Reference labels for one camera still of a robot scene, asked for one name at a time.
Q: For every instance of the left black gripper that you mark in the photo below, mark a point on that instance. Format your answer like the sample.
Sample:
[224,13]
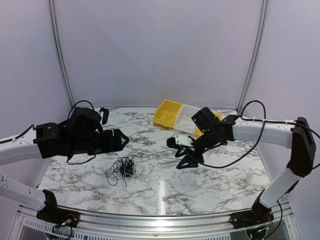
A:
[109,146]

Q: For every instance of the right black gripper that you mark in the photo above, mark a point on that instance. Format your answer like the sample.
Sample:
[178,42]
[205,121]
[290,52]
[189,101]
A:
[191,160]

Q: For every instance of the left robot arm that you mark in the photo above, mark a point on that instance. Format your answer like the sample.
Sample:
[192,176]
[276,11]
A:
[81,133]

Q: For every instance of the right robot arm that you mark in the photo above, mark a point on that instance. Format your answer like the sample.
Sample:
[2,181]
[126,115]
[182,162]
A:
[294,135]

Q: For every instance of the right yellow bin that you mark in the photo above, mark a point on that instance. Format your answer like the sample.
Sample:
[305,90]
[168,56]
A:
[217,115]

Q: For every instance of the yellow bin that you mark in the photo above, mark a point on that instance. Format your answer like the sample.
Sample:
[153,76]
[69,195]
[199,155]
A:
[217,115]
[166,114]

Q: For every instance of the white translucent bin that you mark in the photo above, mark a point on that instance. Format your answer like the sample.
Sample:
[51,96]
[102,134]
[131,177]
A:
[183,121]

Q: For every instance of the left yellow bin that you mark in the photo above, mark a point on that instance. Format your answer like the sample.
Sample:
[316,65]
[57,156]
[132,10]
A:
[166,114]

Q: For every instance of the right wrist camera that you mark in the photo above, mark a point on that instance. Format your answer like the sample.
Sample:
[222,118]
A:
[180,140]

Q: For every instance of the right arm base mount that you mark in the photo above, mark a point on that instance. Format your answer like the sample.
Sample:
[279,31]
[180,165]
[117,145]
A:
[258,214]

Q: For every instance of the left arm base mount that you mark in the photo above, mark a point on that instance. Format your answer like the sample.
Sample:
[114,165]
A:
[54,214]

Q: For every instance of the aluminium front rail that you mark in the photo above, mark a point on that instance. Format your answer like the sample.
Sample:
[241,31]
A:
[104,226]

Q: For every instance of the left aluminium corner post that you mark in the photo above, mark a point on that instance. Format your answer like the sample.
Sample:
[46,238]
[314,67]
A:
[59,52]

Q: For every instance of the aluminium corner post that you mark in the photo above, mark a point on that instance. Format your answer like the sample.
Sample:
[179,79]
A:
[59,52]
[258,42]

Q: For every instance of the right aluminium corner post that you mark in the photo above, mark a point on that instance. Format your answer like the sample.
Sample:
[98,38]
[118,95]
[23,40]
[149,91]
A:
[258,42]

